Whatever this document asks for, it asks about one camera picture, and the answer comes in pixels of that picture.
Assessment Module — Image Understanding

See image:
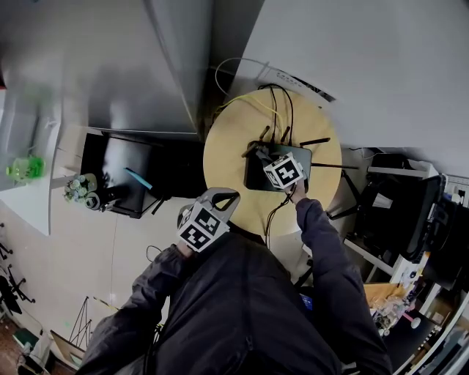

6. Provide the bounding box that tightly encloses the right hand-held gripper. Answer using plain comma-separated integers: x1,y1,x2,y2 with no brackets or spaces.
262,151,309,192

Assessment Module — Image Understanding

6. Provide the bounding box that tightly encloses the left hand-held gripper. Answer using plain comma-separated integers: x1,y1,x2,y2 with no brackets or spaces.
177,187,242,254

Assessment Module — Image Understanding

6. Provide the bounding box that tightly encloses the black router with antennas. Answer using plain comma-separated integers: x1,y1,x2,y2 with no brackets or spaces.
240,125,359,192

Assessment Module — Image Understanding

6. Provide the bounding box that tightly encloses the person's right forearm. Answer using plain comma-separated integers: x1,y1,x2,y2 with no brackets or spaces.
291,181,367,294

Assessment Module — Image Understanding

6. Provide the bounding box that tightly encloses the person's left forearm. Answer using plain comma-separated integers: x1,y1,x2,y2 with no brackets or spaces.
75,243,195,375

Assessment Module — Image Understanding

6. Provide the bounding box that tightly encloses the round wooden table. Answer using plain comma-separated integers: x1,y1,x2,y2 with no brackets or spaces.
202,89,344,237

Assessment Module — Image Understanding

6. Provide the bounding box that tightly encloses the black glossy cabinet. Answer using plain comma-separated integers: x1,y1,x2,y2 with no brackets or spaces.
80,131,166,220

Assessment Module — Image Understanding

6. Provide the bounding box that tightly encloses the black cylindrical device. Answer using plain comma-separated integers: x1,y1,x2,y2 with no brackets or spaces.
98,185,130,213

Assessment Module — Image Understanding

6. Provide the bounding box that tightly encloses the person in grey jacket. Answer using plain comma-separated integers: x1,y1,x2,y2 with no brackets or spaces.
146,230,393,375

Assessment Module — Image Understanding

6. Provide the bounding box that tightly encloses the small flower bouquet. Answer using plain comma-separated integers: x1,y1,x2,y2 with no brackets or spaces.
64,174,98,202

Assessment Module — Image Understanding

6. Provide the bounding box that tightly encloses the wooden board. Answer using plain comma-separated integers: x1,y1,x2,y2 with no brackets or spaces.
362,281,407,312

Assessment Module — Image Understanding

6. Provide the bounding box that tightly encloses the grey door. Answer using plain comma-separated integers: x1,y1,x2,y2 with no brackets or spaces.
0,0,217,142

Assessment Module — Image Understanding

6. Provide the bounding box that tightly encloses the black monitor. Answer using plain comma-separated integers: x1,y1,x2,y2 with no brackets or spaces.
421,175,469,290

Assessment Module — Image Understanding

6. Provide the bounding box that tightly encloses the white rounded desk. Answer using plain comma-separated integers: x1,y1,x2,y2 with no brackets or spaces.
0,171,54,237

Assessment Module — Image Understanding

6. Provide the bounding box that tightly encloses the green plastic bottle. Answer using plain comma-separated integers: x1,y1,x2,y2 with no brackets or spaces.
6,155,47,184

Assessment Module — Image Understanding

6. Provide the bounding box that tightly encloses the black chair base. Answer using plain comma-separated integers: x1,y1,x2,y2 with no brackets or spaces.
0,265,37,316
0,223,14,261

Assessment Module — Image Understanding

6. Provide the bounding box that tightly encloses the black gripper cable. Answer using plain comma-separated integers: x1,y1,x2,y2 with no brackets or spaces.
264,185,298,250

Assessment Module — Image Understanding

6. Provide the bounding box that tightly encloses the yellow cable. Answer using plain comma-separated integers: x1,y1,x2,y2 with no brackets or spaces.
214,94,285,127

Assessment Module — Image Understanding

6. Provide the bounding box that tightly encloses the white frame desk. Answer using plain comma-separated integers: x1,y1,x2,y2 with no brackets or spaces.
343,163,440,286

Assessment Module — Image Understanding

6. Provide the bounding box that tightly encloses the white cable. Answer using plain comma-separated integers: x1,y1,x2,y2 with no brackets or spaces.
215,57,271,97

